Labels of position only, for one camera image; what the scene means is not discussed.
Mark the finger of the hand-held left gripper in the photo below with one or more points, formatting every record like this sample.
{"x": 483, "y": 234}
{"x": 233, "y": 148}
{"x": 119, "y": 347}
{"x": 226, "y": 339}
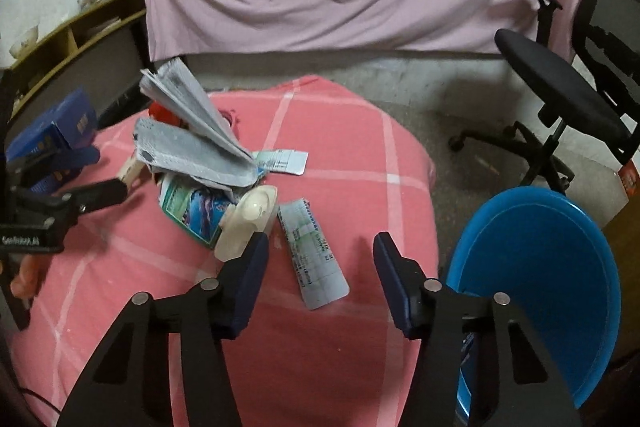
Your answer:
{"x": 77, "y": 157}
{"x": 100, "y": 196}

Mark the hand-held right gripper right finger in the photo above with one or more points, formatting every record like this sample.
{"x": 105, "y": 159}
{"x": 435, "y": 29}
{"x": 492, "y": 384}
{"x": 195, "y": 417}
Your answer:
{"x": 392, "y": 277}

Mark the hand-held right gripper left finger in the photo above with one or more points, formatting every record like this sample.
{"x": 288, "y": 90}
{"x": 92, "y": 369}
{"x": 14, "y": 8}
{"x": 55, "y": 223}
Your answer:
{"x": 250, "y": 277}

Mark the white plastic bottle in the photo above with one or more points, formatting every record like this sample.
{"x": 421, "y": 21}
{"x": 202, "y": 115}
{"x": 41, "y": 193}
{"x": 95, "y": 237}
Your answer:
{"x": 250, "y": 212}

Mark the blue plastic bucket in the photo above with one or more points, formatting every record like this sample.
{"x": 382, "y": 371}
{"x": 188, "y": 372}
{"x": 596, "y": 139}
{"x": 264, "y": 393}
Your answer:
{"x": 540, "y": 267}

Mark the person's left hand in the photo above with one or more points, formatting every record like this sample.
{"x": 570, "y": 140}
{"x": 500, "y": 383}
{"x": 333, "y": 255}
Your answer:
{"x": 26, "y": 279}

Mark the blue cardboard box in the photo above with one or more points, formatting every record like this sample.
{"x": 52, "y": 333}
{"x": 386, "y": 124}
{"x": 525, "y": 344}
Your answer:
{"x": 60, "y": 127}

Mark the beige plastic clip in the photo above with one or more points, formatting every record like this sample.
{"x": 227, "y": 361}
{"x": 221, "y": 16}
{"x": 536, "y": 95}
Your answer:
{"x": 131, "y": 172}

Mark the white green blister strip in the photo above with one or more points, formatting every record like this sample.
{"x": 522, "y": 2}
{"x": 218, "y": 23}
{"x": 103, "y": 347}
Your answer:
{"x": 312, "y": 257}

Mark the green blue printed packet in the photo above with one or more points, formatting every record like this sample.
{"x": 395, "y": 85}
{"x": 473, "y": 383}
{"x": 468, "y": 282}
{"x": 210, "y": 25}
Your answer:
{"x": 192, "y": 209}

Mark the red plastic wrapper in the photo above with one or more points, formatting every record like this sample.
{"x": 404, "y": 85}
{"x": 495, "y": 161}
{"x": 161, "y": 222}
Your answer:
{"x": 161, "y": 113}

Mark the pink checked blanket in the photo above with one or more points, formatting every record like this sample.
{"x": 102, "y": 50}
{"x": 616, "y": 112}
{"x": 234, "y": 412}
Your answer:
{"x": 340, "y": 187}

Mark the wooden shelf unit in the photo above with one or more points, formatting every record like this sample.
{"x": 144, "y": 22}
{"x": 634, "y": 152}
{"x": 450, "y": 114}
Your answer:
{"x": 75, "y": 37}

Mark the small white blister card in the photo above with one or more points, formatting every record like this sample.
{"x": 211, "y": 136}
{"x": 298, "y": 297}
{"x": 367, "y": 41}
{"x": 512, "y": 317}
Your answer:
{"x": 282, "y": 161}

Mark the folded printed paper leaflet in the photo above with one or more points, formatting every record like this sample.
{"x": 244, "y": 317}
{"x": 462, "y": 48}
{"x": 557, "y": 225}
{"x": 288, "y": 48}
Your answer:
{"x": 190, "y": 102}

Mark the white bowl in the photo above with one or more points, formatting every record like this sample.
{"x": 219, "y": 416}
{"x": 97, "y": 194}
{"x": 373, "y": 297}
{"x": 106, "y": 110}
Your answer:
{"x": 25, "y": 41}

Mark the orange box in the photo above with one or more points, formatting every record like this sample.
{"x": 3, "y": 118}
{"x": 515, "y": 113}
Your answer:
{"x": 630, "y": 179}

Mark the black office chair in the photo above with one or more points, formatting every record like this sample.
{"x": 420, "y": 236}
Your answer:
{"x": 550, "y": 72}

